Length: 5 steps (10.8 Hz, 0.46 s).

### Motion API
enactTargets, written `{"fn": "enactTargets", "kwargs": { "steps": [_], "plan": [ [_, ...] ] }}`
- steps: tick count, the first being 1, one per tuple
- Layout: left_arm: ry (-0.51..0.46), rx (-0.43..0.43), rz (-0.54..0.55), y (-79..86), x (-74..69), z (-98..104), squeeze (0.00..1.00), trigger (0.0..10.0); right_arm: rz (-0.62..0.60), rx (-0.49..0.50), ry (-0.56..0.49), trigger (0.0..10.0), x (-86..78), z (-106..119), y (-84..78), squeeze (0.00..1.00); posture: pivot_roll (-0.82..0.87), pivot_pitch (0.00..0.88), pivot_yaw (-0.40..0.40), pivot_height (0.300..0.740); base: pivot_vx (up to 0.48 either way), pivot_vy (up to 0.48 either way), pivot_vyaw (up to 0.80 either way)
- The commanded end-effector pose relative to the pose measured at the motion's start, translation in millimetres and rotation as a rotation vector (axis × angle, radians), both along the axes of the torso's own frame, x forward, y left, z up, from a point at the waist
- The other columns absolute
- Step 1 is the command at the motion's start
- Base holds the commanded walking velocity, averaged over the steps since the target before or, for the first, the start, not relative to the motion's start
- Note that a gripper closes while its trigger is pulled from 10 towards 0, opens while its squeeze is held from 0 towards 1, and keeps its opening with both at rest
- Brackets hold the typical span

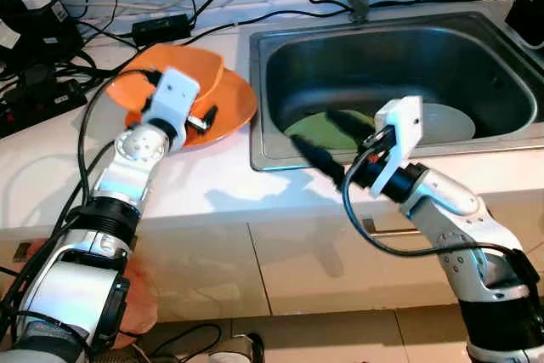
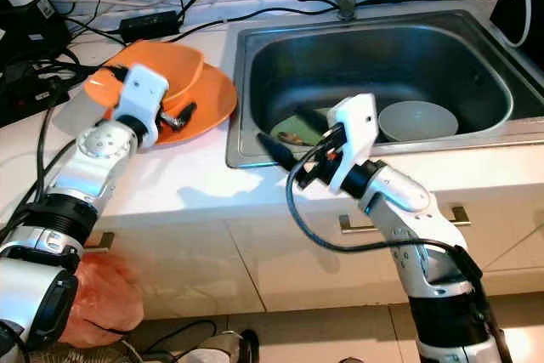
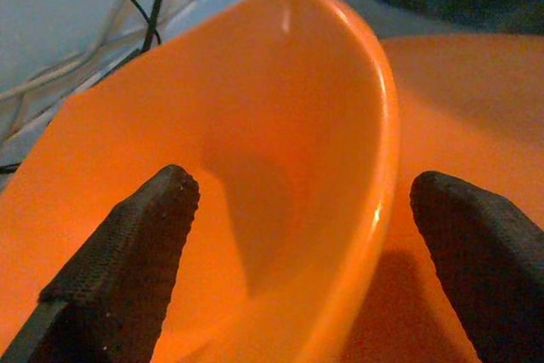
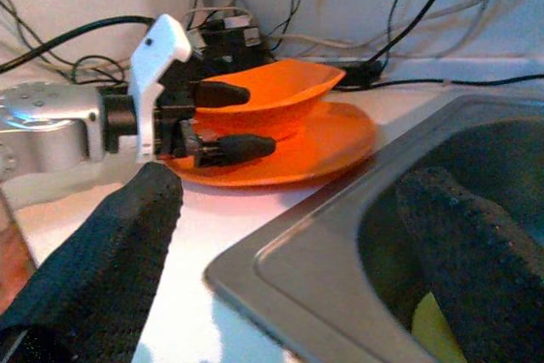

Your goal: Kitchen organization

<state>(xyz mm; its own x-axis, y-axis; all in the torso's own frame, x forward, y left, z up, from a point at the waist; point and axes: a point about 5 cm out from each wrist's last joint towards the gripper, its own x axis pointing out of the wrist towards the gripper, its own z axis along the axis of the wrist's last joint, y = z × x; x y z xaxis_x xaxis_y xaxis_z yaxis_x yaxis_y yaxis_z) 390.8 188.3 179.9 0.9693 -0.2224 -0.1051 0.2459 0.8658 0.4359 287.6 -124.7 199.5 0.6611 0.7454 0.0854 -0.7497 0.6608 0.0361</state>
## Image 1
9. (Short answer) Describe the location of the black charger box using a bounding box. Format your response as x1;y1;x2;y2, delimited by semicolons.
0;0;86;71

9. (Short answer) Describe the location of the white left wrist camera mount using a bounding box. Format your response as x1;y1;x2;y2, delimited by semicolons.
139;65;203;146

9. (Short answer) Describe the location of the black power strip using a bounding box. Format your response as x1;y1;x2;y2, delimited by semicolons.
0;82;86;139

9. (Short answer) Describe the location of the stainless steel sink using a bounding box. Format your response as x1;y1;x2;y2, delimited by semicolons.
249;10;544;173

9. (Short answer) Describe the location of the green plate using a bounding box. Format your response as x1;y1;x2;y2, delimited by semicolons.
283;111;379;153

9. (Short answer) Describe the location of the long black counter cable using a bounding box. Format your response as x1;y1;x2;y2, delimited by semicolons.
185;8;351;39

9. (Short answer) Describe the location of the white kitchen cabinet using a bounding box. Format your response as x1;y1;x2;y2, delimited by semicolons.
0;184;544;338

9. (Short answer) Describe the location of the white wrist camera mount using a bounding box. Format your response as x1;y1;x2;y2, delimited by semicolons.
368;95;424;202
139;65;203;146

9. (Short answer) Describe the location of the black power adapter brick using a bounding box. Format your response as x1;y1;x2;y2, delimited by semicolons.
131;13;193;42

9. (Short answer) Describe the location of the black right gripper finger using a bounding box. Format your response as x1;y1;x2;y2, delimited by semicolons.
292;134;349;185
326;108;377;140

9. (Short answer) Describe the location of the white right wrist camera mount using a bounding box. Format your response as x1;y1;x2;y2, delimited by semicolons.
368;95;424;202

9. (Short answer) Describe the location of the red plastic bag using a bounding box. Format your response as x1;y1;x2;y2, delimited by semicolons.
110;252;161;351

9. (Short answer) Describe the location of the silver cabinet handle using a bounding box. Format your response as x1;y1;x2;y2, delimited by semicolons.
361;217;419;238
12;241;45;264

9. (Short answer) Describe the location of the pale grey bowl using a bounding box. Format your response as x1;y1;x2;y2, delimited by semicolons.
421;102;477;145

